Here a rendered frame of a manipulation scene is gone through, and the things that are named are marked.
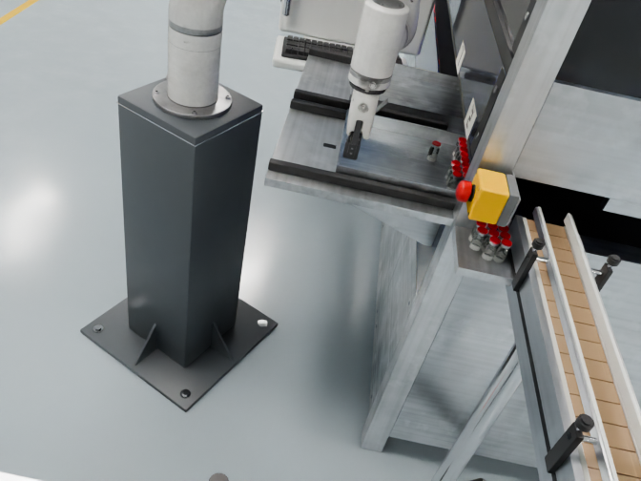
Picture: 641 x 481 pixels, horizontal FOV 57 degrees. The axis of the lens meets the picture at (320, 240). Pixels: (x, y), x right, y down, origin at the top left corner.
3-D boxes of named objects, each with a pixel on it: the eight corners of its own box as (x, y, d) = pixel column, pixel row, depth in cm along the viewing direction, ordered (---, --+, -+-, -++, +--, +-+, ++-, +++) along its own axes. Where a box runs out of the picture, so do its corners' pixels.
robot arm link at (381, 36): (364, 54, 120) (342, 67, 114) (380, -11, 112) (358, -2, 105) (401, 69, 118) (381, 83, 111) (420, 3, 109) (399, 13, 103)
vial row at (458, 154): (461, 154, 143) (466, 137, 140) (465, 197, 129) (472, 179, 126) (451, 152, 143) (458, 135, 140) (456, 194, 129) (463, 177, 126)
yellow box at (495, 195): (501, 205, 115) (515, 175, 110) (505, 228, 109) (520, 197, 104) (463, 197, 114) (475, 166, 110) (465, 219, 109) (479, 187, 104)
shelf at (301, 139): (465, 90, 177) (467, 84, 176) (487, 234, 123) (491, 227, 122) (309, 55, 176) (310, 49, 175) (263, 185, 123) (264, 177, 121)
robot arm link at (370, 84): (391, 84, 112) (387, 98, 114) (392, 65, 119) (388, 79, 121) (348, 74, 112) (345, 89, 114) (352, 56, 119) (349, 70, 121)
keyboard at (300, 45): (401, 60, 200) (403, 53, 198) (404, 78, 189) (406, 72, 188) (283, 39, 196) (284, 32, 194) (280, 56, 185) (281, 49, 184)
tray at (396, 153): (478, 151, 146) (484, 138, 144) (488, 213, 126) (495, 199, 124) (344, 121, 145) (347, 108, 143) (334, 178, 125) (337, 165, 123)
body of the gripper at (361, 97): (386, 94, 113) (372, 144, 120) (388, 73, 121) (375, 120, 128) (348, 86, 113) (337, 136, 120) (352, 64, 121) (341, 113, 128)
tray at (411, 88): (468, 91, 172) (472, 80, 170) (476, 135, 152) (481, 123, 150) (355, 66, 172) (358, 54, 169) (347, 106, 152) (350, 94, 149)
